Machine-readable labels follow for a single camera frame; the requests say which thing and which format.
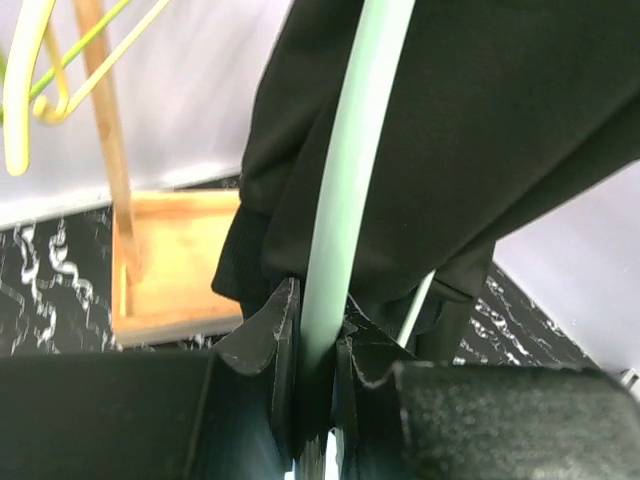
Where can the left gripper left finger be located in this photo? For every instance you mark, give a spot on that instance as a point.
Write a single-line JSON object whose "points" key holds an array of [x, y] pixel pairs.
{"points": [[217, 413]]}

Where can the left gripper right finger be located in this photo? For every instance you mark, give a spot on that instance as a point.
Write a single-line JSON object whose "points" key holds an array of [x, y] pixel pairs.
{"points": [[399, 418]]}

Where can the black trousers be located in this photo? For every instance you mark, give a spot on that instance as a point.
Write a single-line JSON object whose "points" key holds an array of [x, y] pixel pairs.
{"points": [[500, 111]]}

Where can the mint green hanger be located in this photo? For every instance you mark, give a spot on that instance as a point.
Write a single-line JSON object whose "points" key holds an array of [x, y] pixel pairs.
{"points": [[360, 114]]}

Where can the green plastic hanger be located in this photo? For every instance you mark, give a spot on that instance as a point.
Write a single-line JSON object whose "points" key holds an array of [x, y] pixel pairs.
{"points": [[50, 97]]}

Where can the yellow plastic hanger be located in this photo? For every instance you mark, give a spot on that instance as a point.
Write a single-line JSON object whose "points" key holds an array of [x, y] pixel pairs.
{"points": [[16, 131]]}

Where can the wooden clothes rack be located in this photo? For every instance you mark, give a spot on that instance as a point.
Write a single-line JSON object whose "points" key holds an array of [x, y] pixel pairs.
{"points": [[165, 245]]}

